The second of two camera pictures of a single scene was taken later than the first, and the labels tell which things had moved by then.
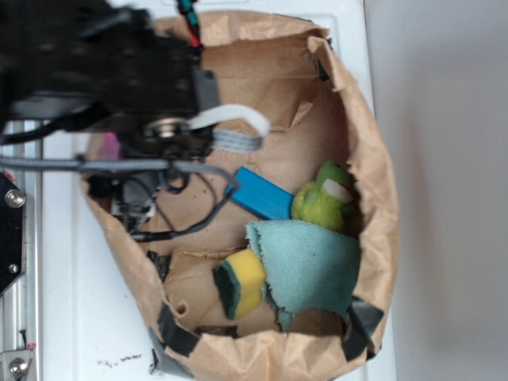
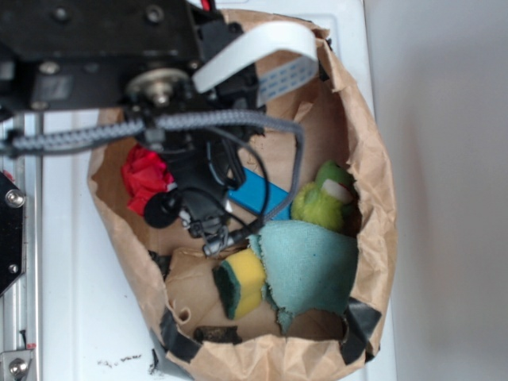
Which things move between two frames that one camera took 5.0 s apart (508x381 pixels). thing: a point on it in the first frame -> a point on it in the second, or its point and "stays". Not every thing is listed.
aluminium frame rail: x=21 y=305 stays
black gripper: x=132 y=194 -> x=204 y=174
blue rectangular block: x=260 y=194 stays
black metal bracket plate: x=13 y=233 stays
